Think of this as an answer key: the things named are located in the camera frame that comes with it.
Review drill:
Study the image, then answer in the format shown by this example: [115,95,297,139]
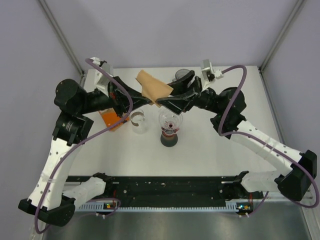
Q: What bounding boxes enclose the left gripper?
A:
[77,75,152,118]

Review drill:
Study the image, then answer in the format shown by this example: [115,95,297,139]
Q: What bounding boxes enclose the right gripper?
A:
[156,72,223,116]

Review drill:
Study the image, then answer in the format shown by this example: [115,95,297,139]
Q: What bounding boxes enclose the brown paper coffee filter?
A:
[135,69,174,108]

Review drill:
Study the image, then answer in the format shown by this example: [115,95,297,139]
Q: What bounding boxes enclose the clear glass dripper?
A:
[158,109,183,135]

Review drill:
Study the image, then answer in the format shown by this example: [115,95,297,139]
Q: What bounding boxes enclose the orange coffee filter box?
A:
[99,108,130,132]

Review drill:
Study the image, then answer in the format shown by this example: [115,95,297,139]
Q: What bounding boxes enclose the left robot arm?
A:
[18,76,151,234]

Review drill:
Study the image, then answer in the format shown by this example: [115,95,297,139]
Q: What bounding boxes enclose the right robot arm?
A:
[156,65,320,208]

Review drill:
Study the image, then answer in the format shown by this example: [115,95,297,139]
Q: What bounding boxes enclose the grey plastic dripper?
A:
[171,68,194,83]

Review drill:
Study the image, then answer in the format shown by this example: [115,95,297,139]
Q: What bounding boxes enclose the clear glass beaker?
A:
[129,108,148,134]

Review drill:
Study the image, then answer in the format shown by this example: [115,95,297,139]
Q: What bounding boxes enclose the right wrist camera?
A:
[200,59,224,91]

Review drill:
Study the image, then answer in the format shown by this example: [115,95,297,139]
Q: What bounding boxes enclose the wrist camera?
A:
[90,57,114,96]
[200,59,224,91]

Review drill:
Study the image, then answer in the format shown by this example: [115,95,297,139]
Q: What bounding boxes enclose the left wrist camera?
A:
[90,57,114,96]

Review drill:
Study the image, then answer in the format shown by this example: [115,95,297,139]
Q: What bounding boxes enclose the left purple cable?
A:
[33,57,134,235]

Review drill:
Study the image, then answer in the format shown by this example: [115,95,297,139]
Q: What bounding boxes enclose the purple cable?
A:
[33,57,134,235]
[217,64,318,218]

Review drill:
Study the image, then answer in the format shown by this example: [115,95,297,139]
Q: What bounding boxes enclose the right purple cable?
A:
[217,64,318,218]

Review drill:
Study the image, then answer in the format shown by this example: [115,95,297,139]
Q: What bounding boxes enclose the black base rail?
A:
[64,175,263,207]

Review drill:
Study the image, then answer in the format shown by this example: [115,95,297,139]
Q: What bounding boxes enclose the grey slotted cable duct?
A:
[75,202,111,212]

